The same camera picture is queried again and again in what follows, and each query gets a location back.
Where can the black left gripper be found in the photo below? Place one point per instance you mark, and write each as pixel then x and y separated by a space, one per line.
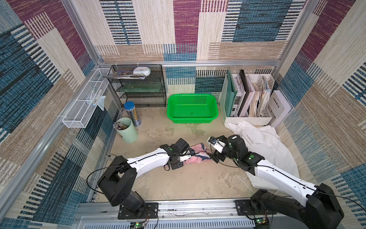
pixel 175 166

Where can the pink shark print shorts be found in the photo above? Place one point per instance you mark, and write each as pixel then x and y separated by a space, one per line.
pixel 201 155

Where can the white shirt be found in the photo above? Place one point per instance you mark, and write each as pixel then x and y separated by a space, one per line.
pixel 266 142

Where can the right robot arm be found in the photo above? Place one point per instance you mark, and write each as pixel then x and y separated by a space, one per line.
pixel 316 206

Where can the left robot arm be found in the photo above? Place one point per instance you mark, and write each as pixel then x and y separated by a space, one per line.
pixel 118 179

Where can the green plastic basket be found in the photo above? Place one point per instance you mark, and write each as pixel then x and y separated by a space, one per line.
pixel 192 108

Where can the white plastic file organizer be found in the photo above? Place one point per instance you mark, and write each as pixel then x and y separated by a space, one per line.
pixel 251 101

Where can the green folder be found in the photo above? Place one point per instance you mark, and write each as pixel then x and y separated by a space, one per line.
pixel 227 96

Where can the light green cup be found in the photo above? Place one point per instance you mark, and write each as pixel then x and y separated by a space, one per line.
pixel 126 129

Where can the grey Inedia magazine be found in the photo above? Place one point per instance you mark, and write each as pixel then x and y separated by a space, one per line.
pixel 278 107

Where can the blue lid cylindrical can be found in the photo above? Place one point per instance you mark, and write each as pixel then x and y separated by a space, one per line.
pixel 131 110

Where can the white round object on shelf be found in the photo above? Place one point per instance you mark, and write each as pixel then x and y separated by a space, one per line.
pixel 142 71

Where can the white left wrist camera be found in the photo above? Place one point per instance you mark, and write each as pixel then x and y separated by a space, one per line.
pixel 185 157

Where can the black wire shelf rack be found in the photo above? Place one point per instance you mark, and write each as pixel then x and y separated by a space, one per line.
pixel 144 91

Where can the white wire wall basket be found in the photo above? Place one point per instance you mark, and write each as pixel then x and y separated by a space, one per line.
pixel 89 98

